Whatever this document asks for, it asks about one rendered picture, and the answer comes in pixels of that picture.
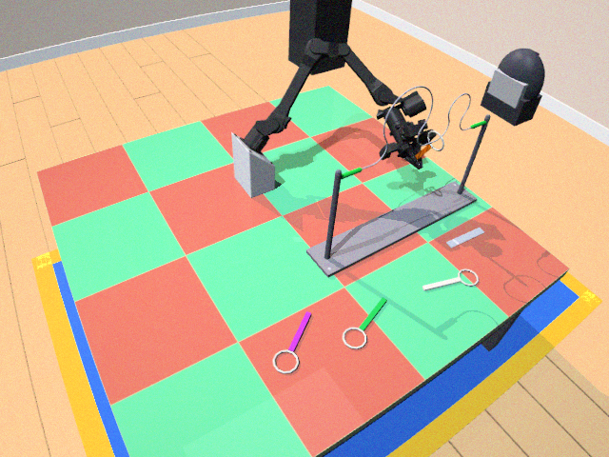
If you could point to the white loop with purple handle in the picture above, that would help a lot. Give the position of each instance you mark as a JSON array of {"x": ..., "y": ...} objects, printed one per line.
[{"x": 294, "y": 343}]

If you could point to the white loop with straight handle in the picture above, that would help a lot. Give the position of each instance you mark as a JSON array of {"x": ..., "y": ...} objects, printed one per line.
[{"x": 451, "y": 281}]

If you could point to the orange bar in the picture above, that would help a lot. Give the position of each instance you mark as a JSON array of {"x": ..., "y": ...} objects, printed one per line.
[{"x": 430, "y": 146}]

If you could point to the white ring with green handle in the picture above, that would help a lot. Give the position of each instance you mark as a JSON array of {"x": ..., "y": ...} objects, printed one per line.
[{"x": 365, "y": 323}]

